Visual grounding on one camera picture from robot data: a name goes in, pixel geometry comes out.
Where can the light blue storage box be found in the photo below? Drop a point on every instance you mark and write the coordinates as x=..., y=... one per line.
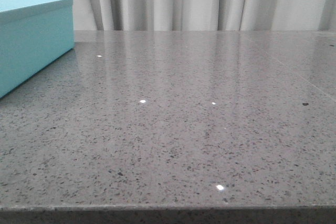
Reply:
x=34, y=33

